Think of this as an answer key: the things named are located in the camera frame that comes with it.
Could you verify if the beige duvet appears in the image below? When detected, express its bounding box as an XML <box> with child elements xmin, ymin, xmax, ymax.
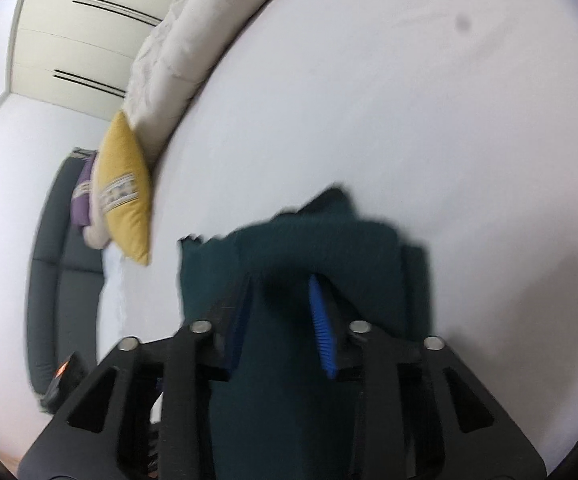
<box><xmin>122</xmin><ymin>0</ymin><xmax>292</xmax><ymax>173</ymax></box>

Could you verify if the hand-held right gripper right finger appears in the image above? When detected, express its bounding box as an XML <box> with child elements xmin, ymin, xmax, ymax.
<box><xmin>309</xmin><ymin>274</ymin><xmax>547</xmax><ymax>480</ymax></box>

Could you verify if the white wardrobe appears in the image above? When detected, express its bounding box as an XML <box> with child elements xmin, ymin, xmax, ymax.
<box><xmin>8</xmin><ymin>0</ymin><xmax>211</xmax><ymax>123</ymax></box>

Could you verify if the purple pillow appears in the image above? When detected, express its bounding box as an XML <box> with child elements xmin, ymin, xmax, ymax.
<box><xmin>70</xmin><ymin>156</ymin><xmax>98</xmax><ymax>229</ymax></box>

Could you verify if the dark green sweater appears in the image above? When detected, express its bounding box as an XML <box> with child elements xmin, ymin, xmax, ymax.
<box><xmin>177</xmin><ymin>186</ymin><xmax>434</xmax><ymax>480</ymax></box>

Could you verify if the beige pillow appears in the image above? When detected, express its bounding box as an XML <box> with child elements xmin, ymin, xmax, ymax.
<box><xmin>80</xmin><ymin>152</ymin><xmax>116</xmax><ymax>251</ymax></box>

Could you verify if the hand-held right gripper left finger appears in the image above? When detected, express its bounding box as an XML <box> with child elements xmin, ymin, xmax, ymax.
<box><xmin>19</xmin><ymin>270</ymin><xmax>255</xmax><ymax>480</ymax></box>

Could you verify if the grey headboard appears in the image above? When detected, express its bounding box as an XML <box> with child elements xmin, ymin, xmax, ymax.
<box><xmin>26</xmin><ymin>147</ymin><xmax>106</xmax><ymax>402</ymax></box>

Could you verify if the yellow patterned pillow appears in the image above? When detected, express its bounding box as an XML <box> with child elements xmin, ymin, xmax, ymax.
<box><xmin>92</xmin><ymin>111</ymin><xmax>152</xmax><ymax>267</ymax></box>

